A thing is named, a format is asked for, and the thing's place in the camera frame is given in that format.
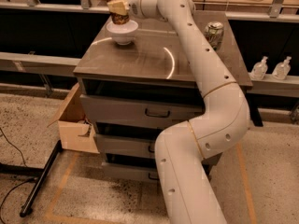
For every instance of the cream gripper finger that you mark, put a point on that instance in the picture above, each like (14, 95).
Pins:
(118, 7)

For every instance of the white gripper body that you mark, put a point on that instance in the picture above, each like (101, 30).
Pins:
(136, 4)

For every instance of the green white 7up can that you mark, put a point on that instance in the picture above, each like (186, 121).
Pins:
(214, 32)

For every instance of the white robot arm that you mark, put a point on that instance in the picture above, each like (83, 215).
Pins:
(181, 148)

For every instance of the white bowl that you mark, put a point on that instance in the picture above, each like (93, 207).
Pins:
(123, 34)

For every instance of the grey drawer cabinet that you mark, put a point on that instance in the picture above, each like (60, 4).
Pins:
(151, 68)

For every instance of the top grey drawer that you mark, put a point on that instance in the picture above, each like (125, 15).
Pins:
(137, 113)

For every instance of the grey drawer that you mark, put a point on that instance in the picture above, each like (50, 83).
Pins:
(137, 113)
(125, 146)
(135, 173)

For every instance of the clear sanitizer bottle left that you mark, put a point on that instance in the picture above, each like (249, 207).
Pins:
(259, 69)

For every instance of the clear sanitizer bottle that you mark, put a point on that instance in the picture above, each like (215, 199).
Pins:
(259, 69)
(282, 69)

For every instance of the cardboard box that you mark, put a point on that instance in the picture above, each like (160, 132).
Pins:
(75, 130)

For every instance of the middle grey drawer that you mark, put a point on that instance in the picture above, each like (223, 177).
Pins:
(125, 146)

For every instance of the clear sanitizer bottle right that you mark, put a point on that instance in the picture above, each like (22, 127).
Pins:
(282, 69)

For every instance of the bottom grey drawer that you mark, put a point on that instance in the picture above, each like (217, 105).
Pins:
(135, 173)

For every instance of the black metal floor bar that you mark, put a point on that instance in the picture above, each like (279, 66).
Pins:
(26, 209)

